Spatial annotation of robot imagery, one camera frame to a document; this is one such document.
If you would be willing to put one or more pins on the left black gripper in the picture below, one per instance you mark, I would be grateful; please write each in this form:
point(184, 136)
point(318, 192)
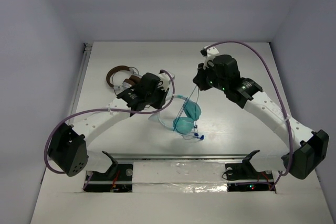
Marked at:
point(159, 98)

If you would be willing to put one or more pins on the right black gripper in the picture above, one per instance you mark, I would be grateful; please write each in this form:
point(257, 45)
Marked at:
point(200, 78)

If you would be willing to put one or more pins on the teal white headphones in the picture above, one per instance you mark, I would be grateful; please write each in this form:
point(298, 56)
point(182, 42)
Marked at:
point(181, 124)

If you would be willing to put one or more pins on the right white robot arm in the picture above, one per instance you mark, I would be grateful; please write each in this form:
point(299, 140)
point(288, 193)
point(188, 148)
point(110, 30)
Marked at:
point(307, 148)

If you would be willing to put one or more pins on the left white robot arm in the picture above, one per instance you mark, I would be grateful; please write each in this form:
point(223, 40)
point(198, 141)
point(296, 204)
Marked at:
point(66, 147)

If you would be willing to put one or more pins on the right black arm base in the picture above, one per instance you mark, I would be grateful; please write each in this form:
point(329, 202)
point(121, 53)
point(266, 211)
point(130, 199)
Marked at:
point(242, 177)

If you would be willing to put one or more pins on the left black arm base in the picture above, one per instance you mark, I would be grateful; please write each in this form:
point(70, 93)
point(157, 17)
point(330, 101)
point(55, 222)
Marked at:
point(117, 179)

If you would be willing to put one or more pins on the brown silver headphones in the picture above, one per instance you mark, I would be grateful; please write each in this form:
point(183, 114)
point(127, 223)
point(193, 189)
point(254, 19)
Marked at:
point(122, 77)

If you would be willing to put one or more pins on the white foam taped block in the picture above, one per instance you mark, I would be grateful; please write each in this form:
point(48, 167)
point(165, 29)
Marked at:
point(178, 177)

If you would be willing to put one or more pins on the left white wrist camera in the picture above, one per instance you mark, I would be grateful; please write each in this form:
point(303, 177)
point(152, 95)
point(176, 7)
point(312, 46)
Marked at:
point(165, 79)

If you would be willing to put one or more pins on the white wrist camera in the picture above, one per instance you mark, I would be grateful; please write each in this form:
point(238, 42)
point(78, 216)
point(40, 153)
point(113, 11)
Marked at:
point(165, 79)
point(209, 53)

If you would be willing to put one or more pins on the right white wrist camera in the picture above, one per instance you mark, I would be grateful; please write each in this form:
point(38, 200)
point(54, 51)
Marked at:
point(209, 53)

